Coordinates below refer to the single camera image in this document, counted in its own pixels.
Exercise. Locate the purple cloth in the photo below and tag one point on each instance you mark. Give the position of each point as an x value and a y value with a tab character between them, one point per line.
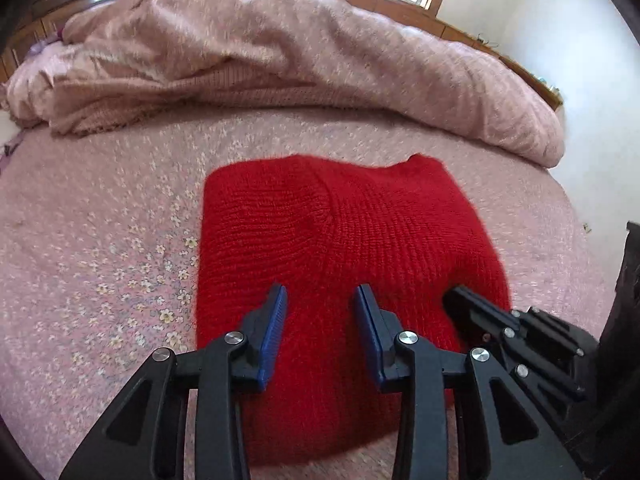
45	46

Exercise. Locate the pink floral bed sheet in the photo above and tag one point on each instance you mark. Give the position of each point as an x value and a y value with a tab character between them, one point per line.
100	210

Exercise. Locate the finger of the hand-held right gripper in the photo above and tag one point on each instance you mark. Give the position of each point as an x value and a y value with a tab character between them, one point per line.
480	310

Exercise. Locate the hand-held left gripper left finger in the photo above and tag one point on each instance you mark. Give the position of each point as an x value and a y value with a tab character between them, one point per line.
270	330

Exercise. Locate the pink floral duvet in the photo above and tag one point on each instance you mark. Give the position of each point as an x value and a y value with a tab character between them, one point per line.
300	50

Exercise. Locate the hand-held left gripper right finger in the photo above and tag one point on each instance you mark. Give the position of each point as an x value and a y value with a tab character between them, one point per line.
372	330

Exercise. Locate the red knit cardigan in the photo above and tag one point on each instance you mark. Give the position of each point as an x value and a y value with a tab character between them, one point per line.
350	220

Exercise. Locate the wooden window ledge cabinet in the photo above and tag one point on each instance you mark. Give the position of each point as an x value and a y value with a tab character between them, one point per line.
450	25

